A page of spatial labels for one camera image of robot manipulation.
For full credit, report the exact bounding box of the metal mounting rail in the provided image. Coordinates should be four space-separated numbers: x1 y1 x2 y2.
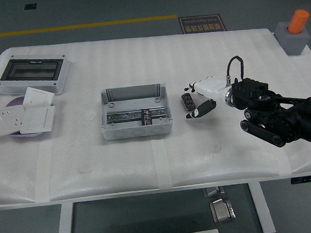
105 104 170 124

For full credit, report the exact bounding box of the open grey junction box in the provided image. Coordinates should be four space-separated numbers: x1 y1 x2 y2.
97 82 175 141

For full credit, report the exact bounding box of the black cylindrical battery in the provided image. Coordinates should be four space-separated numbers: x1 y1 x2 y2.
142 109 154 126
180 92 196 112

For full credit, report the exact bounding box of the white wall socket panel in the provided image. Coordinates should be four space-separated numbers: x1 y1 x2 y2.
0 105 28 137

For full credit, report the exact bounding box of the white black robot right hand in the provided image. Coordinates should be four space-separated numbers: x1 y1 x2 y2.
181 74 230 120

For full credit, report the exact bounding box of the orange cylinder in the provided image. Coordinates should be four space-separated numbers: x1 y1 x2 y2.
286 8 311 35

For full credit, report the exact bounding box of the grey block holder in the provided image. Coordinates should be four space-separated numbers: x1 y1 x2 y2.
273 19 311 57

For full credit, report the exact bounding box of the purple plate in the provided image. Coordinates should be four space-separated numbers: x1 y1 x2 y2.
4 94 56 140

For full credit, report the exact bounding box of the white foam mat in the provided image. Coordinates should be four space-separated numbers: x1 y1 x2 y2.
0 20 311 206

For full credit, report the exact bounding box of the white wall switch panel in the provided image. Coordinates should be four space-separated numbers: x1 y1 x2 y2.
17 105 58 135
21 85 56 109

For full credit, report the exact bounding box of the white table leg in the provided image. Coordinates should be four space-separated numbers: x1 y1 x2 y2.
247 181 277 233
52 201 77 233

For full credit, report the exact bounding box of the large metal block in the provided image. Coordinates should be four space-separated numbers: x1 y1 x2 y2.
208 196 237 224

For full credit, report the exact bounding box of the small metal block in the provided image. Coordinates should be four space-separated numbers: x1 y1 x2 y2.
202 186 225 198

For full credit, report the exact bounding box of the grey box with dark lid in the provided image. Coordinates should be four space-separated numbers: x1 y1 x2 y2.
0 49 74 100

